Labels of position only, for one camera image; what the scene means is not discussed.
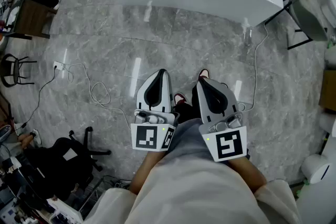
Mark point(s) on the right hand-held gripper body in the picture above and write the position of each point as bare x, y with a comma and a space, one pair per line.
228, 144

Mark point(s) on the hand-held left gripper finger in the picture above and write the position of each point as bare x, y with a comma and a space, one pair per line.
166, 97
141, 99

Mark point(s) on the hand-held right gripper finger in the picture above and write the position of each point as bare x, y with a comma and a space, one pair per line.
231, 102
204, 110

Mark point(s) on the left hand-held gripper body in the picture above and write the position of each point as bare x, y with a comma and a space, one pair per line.
147, 137

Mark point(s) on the person's left forearm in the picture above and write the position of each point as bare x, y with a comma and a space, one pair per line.
147, 168

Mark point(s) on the person's right forearm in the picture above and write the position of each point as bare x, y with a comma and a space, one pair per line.
246, 173

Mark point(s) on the person's left red white sneaker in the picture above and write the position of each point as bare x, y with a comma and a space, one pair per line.
180, 99

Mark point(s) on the person's red white sneaker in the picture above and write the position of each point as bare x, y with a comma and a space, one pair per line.
180, 99
204, 74

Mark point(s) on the person's black trousers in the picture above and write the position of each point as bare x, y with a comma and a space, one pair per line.
186, 112

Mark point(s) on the person's right red white sneaker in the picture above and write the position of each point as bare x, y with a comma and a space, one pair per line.
204, 74

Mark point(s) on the person's grey shirt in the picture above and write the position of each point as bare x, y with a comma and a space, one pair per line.
194, 186

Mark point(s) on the person's cream jacket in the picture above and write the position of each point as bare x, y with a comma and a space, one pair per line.
278, 202

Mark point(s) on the white power strip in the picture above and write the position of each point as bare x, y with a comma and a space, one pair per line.
58, 65

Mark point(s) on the white cylindrical bin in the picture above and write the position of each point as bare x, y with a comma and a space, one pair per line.
328, 124
315, 168

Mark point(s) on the black office chair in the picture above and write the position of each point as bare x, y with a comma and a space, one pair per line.
57, 170

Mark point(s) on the brown box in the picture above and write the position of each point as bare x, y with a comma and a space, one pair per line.
329, 91

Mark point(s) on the black round stool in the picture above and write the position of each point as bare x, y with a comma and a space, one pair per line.
11, 70

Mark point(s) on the dark wooden table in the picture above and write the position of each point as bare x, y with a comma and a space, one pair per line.
31, 18

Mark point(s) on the black frame grey chair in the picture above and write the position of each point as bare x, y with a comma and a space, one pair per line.
307, 18

